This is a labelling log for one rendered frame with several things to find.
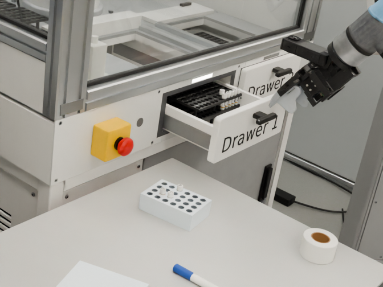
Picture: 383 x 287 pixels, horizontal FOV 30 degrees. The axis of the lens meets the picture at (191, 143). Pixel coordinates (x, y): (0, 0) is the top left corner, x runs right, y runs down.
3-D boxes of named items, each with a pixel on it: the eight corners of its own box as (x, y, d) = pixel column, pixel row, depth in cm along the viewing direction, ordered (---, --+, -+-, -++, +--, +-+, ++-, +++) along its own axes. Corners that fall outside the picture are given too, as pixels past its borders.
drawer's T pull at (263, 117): (276, 118, 167) (277, 113, 166) (259, 126, 161) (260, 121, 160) (263, 113, 168) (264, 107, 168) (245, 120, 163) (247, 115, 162)
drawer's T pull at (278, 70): (292, 73, 198) (293, 68, 197) (277, 78, 192) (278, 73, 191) (281, 68, 199) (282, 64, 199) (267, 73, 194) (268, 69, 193)
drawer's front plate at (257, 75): (294, 87, 211) (302, 52, 206) (239, 109, 189) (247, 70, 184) (289, 85, 212) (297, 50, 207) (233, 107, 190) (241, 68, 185)
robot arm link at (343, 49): (339, 28, 143) (358, 23, 149) (324, 42, 145) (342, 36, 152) (362, 58, 141) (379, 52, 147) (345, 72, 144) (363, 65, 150)
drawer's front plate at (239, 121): (280, 132, 180) (289, 91, 175) (212, 164, 158) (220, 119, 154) (274, 129, 181) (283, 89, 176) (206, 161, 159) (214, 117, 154)
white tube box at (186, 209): (209, 215, 150) (212, 200, 148) (189, 232, 143) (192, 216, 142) (159, 193, 155) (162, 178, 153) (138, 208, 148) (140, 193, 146)
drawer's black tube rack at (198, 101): (237, 117, 180) (242, 93, 177) (195, 134, 167) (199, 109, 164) (170, 87, 191) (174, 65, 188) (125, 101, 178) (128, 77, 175)
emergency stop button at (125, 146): (134, 154, 149) (136, 137, 147) (121, 159, 146) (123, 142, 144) (123, 148, 151) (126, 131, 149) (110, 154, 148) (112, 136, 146)
